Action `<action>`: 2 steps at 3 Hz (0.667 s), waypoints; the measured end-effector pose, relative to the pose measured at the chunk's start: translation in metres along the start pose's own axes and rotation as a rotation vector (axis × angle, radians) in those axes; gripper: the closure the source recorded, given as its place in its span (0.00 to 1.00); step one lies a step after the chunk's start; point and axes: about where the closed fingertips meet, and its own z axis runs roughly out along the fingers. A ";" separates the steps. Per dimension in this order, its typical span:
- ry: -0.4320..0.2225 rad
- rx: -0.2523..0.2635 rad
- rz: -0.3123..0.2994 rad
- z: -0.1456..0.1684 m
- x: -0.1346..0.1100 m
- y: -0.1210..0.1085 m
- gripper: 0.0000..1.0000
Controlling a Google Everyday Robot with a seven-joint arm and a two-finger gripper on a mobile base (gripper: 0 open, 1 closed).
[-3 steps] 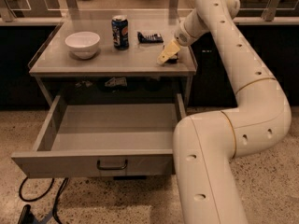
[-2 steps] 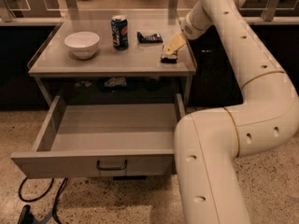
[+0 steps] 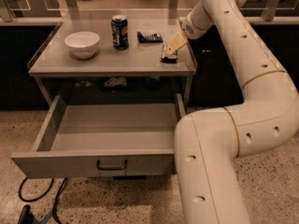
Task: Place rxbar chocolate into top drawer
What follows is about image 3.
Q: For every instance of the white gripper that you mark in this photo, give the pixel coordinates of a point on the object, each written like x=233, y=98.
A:
x=189, y=27

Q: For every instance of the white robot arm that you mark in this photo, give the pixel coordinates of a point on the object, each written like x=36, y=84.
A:
x=207, y=141

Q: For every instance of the open grey top drawer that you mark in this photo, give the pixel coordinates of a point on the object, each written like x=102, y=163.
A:
x=73, y=138

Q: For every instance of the blue pepsi can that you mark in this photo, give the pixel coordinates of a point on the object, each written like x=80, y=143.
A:
x=119, y=25

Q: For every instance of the grey cabinet with counter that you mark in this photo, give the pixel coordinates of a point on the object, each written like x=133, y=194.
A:
x=137, y=61

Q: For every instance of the white ceramic bowl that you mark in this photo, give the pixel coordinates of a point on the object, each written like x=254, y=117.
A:
x=83, y=44

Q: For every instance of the black plug on floor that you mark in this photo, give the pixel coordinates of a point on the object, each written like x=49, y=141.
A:
x=26, y=217

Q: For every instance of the black drawer handle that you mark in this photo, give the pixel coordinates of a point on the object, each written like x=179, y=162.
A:
x=109, y=166

